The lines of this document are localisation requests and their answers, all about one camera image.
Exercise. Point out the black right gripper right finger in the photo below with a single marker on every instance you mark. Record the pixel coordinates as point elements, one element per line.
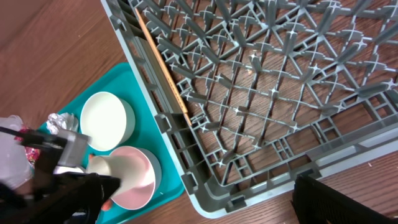
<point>317,203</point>

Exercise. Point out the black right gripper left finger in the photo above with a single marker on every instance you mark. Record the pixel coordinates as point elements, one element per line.
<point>71,198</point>

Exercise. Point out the red snack wrapper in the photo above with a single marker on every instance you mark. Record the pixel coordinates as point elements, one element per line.
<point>32,154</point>

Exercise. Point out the white tissue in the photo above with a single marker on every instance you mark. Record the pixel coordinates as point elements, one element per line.
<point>55,122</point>

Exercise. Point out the pink bowl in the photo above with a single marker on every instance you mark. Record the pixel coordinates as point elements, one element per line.
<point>138,197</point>

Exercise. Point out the cream plastic cup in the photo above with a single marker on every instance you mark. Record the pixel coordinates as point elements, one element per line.
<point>109,174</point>

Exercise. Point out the white bowl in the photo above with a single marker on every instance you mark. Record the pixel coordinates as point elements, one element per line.
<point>108,120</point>

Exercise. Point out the grey plastic dish rack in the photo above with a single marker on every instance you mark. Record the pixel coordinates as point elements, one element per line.
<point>274,89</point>

